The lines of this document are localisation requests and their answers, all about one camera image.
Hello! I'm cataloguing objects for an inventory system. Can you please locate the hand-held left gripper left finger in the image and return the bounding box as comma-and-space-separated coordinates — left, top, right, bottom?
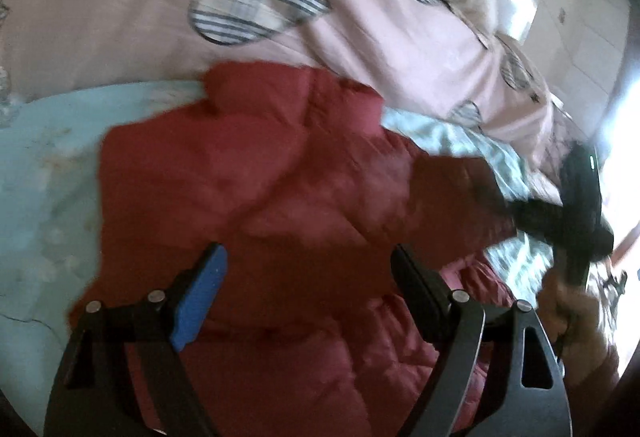
44, 243, 228, 437

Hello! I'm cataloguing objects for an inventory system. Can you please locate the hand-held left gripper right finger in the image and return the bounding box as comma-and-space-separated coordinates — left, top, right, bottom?
390, 244, 572, 437

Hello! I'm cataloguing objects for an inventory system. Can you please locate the red padded jacket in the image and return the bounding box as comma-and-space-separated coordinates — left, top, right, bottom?
70, 61, 523, 437

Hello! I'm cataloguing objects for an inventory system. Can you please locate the person's right hand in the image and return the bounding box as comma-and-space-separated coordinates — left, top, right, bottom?
539, 264, 601, 335

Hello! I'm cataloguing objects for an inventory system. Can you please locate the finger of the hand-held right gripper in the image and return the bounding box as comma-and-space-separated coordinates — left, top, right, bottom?
475, 184, 563, 243

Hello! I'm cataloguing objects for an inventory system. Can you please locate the pink duvet with plaid hearts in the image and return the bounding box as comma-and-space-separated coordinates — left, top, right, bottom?
0, 0, 561, 178

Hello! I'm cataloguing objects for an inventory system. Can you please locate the light blue floral bed sheet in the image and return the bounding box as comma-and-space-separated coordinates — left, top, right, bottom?
0, 81, 556, 423

